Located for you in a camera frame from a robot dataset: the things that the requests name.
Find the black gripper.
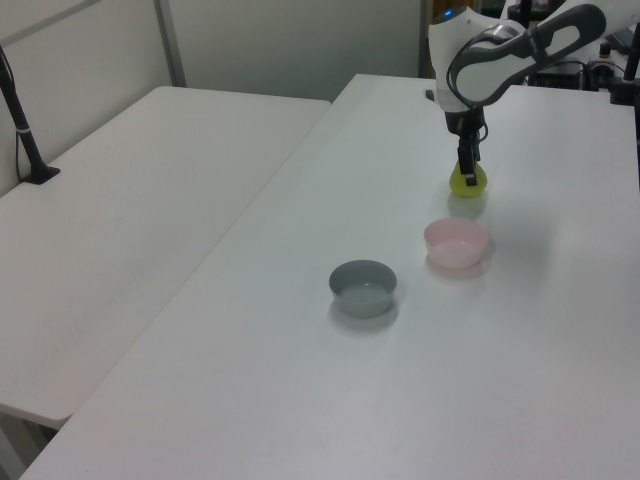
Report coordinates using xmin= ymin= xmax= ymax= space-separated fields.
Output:
xmin=443 ymin=110 xmax=486 ymax=187

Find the green pear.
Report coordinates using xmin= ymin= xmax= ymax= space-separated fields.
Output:
xmin=448 ymin=159 xmax=489 ymax=200

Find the pink plastic bowl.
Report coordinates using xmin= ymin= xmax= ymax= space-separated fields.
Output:
xmin=423 ymin=217 xmax=489 ymax=272

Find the grey plastic bowl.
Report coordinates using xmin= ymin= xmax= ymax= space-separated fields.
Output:
xmin=328 ymin=259 xmax=398 ymax=320

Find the dark lab equipment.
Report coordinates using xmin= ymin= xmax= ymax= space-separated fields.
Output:
xmin=529 ymin=59 xmax=609 ymax=91

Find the black clamp stand pole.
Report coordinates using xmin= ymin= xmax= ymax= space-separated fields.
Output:
xmin=607 ymin=27 xmax=640 ymax=106

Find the white side table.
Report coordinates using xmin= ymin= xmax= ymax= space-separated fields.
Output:
xmin=0 ymin=85 xmax=333 ymax=429

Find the grey aluminium partition post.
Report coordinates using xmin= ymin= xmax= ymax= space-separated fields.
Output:
xmin=152 ymin=0 xmax=187 ymax=89

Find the black camera stand pole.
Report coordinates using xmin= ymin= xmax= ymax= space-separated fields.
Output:
xmin=0 ymin=44 xmax=61 ymax=185

